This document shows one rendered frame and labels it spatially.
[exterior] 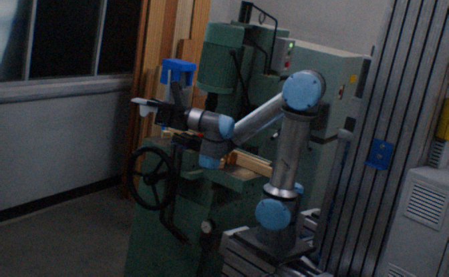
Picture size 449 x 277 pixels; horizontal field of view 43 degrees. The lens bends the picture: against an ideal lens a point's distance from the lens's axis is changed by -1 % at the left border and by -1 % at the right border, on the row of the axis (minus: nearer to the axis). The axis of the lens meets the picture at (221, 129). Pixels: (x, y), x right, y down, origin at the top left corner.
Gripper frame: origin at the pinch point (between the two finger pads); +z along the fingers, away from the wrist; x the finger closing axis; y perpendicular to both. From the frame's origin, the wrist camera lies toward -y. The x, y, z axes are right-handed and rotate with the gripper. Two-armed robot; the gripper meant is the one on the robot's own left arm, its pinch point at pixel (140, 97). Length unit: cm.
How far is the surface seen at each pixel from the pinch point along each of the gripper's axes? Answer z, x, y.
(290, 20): 18, 307, -67
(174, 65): 48, 144, -10
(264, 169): -38, 62, 23
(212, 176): -18, 53, 31
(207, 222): -22, 47, 50
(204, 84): -2, 61, -7
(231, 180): -27, 49, 29
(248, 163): -29, 64, 23
